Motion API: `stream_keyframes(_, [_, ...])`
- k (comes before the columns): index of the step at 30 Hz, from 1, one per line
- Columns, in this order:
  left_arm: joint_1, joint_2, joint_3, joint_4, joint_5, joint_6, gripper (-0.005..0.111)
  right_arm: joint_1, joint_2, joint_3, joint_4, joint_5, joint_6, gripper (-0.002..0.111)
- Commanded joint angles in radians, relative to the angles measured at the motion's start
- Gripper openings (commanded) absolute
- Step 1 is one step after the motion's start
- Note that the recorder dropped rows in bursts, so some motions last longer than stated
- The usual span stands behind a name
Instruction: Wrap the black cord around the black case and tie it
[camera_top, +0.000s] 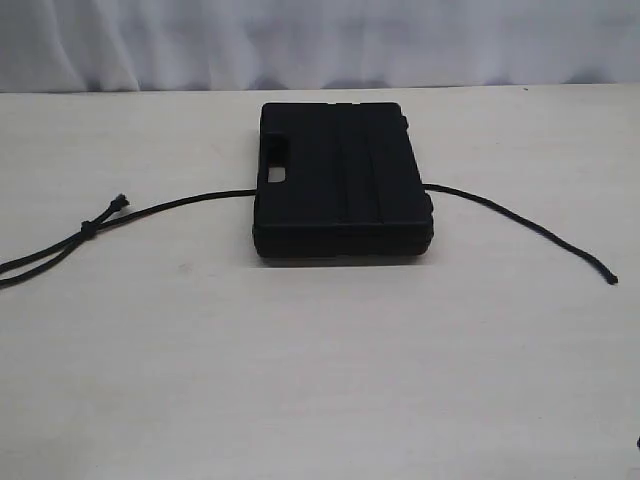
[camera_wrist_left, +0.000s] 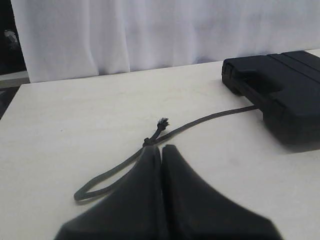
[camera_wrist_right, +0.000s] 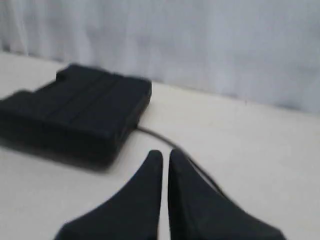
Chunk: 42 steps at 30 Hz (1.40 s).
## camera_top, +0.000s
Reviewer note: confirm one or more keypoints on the black plastic carrying case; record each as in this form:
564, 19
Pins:
338, 180

